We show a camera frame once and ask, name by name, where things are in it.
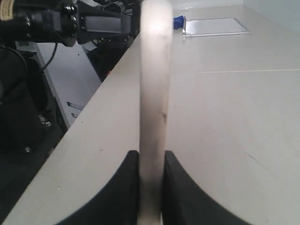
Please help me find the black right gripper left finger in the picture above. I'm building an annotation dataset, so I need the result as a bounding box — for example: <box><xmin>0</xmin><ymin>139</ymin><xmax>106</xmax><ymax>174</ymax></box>
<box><xmin>58</xmin><ymin>150</ymin><xmax>139</xmax><ymax>225</ymax></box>

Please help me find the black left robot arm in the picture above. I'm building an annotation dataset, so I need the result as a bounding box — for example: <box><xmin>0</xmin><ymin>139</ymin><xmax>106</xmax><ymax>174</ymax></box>
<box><xmin>0</xmin><ymin>0</ymin><xmax>141</xmax><ymax>225</ymax></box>

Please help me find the blue object on table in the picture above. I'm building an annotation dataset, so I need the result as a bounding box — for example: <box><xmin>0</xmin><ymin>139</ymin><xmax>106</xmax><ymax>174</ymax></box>
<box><xmin>173</xmin><ymin>15</ymin><xmax>186</xmax><ymax>30</ymax></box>

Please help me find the clear acrylic sheet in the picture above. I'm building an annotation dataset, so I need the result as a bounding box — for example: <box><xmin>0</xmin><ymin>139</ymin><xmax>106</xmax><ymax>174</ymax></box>
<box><xmin>182</xmin><ymin>17</ymin><xmax>249</xmax><ymax>38</ymax></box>

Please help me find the wooden paint brush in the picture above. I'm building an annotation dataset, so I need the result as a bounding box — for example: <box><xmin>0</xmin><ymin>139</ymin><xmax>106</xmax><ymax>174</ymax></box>
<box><xmin>137</xmin><ymin>0</ymin><xmax>173</xmax><ymax>225</ymax></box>

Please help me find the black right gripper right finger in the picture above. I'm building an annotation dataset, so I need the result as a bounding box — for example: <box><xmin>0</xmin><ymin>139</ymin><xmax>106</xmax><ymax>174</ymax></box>
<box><xmin>162</xmin><ymin>150</ymin><xmax>248</xmax><ymax>225</ymax></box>

